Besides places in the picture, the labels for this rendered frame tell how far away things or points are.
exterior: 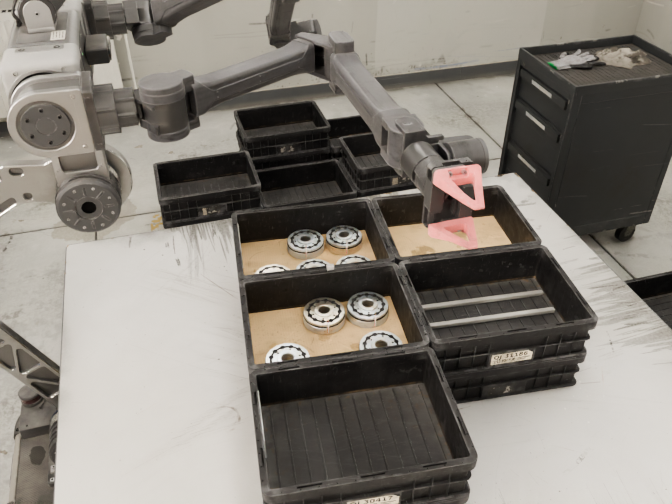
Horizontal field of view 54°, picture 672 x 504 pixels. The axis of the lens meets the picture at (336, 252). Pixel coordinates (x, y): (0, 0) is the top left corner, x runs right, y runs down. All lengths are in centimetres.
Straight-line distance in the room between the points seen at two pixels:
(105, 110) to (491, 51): 418
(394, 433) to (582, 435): 47
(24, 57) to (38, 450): 134
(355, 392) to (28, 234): 250
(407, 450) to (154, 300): 91
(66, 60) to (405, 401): 95
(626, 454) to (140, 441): 110
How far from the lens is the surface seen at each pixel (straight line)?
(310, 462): 138
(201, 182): 288
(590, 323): 161
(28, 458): 231
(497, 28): 513
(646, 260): 351
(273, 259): 184
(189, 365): 176
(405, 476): 126
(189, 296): 196
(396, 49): 483
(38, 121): 124
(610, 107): 299
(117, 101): 124
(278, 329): 163
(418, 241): 192
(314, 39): 142
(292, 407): 147
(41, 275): 338
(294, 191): 297
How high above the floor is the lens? 196
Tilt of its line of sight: 38 degrees down
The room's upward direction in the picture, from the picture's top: straight up
